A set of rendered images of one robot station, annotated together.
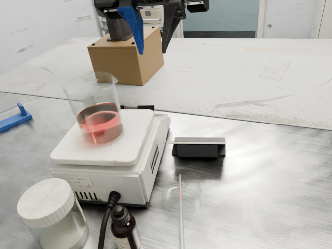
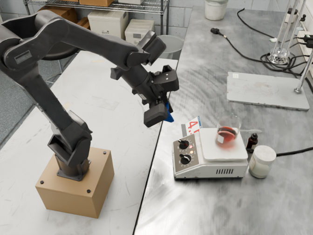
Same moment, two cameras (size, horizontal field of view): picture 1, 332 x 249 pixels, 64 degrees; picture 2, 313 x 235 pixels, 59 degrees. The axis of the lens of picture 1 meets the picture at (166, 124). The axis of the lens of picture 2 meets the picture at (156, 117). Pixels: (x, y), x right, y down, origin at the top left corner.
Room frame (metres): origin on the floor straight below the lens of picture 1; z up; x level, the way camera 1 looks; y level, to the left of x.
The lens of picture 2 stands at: (0.64, 0.56, 1.57)
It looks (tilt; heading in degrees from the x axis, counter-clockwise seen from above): 42 degrees down; 254
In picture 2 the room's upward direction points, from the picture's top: straight up
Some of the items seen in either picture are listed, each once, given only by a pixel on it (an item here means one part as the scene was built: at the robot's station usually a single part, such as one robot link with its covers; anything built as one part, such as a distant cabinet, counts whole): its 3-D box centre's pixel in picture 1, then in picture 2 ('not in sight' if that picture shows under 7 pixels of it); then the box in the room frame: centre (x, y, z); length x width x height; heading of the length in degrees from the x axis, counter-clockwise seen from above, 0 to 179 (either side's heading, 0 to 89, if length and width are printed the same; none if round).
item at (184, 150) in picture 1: (198, 140); (192, 129); (0.35, -0.05, 0.92); 0.09 x 0.06 x 0.04; 76
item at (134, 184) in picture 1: (118, 145); (211, 153); (0.34, 0.08, 0.94); 0.22 x 0.13 x 0.08; 165
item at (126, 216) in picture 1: (123, 226); (252, 141); (0.19, 0.06, 0.93); 0.03 x 0.03 x 0.07
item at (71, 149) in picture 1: (106, 133); (222, 143); (0.31, 0.09, 0.98); 0.12 x 0.12 x 0.01; 75
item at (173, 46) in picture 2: not in sight; (165, 64); (-0.04, -1.57, 0.22); 0.33 x 0.33 x 0.41
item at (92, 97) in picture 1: (99, 110); (226, 131); (0.31, 0.08, 1.03); 0.07 x 0.06 x 0.08; 71
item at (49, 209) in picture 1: (56, 218); (261, 162); (0.21, 0.15, 0.94); 0.06 x 0.06 x 0.08
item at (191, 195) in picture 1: (181, 195); not in sight; (0.25, -0.01, 0.91); 0.06 x 0.06 x 0.02
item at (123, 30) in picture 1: (119, 24); (72, 161); (0.72, 0.08, 1.03); 0.07 x 0.07 x 0.06; 59
